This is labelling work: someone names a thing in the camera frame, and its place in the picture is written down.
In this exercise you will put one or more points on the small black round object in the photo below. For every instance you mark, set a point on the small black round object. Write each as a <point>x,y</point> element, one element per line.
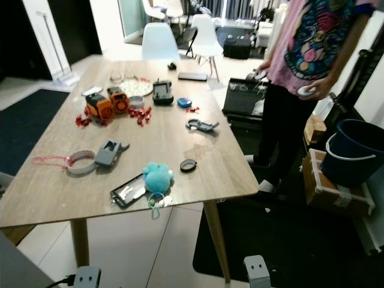
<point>172,66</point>

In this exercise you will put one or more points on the black flat phone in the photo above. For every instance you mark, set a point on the black flat phone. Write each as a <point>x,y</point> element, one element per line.
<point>192,76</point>

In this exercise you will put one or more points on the pile of red wrapped candies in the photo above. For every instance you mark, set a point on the pile of red wrapped candies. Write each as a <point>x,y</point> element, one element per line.
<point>143,115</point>
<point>193,109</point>
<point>81,120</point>

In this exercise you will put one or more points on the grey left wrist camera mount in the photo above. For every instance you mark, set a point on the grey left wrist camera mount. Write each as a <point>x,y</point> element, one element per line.
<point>88,277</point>

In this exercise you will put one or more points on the taped cardboard box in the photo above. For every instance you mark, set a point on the taped cardboard box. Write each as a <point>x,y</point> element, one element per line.
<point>333,192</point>

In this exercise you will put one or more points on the small grey tape roll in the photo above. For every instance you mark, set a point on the small grey tape roll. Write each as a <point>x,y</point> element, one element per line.
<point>137,101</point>

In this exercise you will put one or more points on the black floor mat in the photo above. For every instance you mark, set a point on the black floor mat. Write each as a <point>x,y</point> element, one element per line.
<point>288,252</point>

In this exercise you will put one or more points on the grey handheld device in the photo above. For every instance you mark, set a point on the grey handheld device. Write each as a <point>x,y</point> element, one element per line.
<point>110,153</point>

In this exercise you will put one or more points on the white plastic bag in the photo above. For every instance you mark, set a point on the white plastic bag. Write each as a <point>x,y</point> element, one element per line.
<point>258,107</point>

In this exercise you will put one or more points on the small blue device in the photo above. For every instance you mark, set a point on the small blue device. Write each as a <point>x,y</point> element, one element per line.
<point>184,102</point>

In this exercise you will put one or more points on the black metal stand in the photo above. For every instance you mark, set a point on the black metal stand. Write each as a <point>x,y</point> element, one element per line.
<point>357,72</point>

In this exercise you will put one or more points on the teal plush toy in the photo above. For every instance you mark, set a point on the teal plush toy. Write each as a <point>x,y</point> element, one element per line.
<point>158,177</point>

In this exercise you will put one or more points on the clear eyeglasses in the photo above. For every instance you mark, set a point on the clear eyeglasses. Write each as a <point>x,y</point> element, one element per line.
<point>123,77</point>

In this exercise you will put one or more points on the black open storage case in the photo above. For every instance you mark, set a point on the black open storage case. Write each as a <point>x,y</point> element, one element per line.
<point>240,99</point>

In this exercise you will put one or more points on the white dotted round plate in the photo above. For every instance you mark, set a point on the white dotted round plate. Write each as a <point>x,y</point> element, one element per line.
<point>137,87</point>

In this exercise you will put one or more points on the black gamepad controller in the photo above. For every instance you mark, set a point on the black gamepad controller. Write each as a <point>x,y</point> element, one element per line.
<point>162,93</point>

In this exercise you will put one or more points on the orange black device with grille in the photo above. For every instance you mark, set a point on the orange black device with grille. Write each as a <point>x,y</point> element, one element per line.
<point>119,100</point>

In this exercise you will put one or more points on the grey plastic clamp tool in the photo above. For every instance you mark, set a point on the grey plastic clamp tool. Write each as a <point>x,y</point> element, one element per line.
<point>202,125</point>

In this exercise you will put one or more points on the black carry case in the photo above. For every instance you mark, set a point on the black carry case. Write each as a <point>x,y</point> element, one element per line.
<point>237,47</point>

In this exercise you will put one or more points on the small brown cardboard box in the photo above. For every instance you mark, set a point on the small brown cardboard box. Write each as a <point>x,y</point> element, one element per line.
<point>314,129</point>

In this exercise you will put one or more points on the white handheld controller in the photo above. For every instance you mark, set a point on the white handheld controller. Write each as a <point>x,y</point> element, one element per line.
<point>306,91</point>
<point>260,75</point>

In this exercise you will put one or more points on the white smartphone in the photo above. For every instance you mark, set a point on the white smartphone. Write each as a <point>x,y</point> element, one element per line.
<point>92,91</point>

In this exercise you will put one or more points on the person in pink patterned shirt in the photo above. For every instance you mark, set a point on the person in pink patterned shirt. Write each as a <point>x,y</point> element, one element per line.
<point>306,42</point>

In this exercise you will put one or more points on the white shelf frame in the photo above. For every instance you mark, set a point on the white shelf frame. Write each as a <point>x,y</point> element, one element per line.
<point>373,228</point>

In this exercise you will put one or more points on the pale blue shell chair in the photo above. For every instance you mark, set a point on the pale blue shell chair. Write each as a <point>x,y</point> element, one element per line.
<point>160,42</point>

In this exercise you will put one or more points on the white tape roll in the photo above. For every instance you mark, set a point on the white tape roll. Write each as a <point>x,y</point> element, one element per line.
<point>81,164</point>

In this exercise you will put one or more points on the black folding chair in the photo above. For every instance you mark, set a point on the black folding chair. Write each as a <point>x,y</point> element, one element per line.
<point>187,37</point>

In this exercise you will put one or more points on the white shell chair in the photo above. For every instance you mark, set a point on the white shell chair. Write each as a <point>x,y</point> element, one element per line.
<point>206,36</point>

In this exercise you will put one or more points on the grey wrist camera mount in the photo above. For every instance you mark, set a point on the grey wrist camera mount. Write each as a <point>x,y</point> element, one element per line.
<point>257,273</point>
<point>88,277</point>

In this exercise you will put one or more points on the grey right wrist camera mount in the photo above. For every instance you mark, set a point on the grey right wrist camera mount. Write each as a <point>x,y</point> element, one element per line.
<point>257,273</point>

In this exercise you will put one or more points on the white floor stand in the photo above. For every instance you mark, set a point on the white floor stand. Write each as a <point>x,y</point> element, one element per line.
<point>67,78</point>

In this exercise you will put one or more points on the grey furniture panel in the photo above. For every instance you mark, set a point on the grey furniture panel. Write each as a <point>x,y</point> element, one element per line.
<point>18,267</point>

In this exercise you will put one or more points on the dark blue bucket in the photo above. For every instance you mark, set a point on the dark blue bucket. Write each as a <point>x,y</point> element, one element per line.
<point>357,156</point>

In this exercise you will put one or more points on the person's left hand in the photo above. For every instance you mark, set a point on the person's left hand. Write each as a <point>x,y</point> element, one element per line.
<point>323,90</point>

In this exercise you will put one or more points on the open cardboard box with parts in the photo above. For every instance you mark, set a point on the open cardboard box with parts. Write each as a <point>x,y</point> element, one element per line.
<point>6,183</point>

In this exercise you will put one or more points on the light wooden table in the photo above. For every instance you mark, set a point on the light wooden table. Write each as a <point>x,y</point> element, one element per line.
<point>174,150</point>

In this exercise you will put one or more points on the dark blue rug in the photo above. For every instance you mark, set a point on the dark blue rug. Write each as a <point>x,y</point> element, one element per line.
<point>30,120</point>

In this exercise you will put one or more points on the person's right hand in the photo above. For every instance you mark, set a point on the person's right hand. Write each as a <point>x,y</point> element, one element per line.
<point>265,66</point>

